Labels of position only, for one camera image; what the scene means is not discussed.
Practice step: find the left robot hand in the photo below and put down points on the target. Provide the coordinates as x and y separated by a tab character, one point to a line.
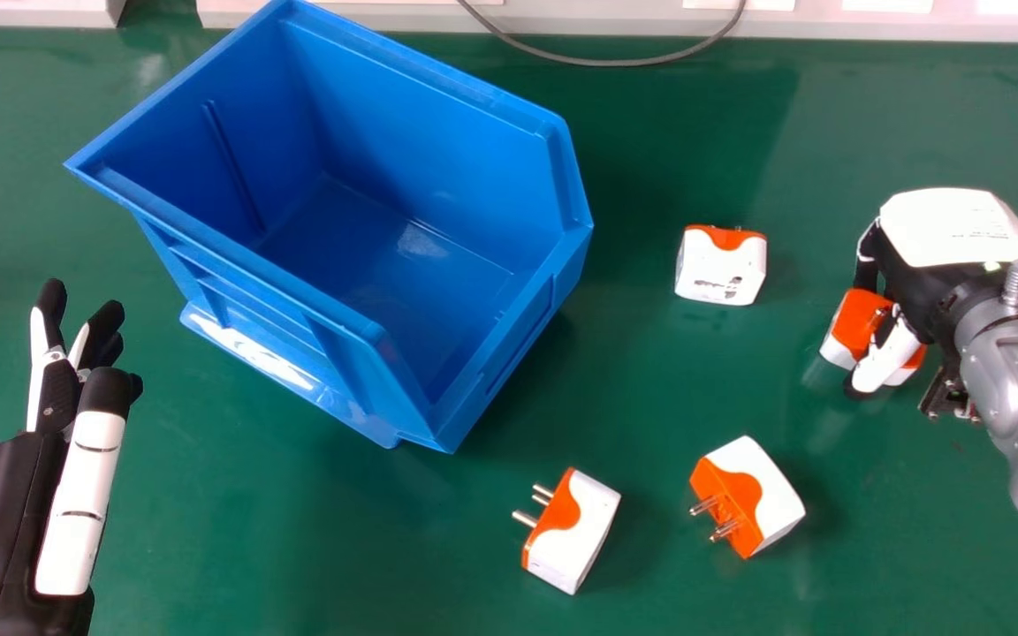
23	521

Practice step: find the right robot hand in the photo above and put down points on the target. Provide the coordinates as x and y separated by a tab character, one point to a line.
933	265

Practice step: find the white-and-orange plug adapter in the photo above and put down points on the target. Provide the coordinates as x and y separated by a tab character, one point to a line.
571	530
721	265
752	495
858	331

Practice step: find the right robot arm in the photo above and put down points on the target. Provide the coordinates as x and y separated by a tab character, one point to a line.
1017	380

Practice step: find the blue plastic bin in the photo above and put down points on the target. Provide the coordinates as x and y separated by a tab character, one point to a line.
341	230

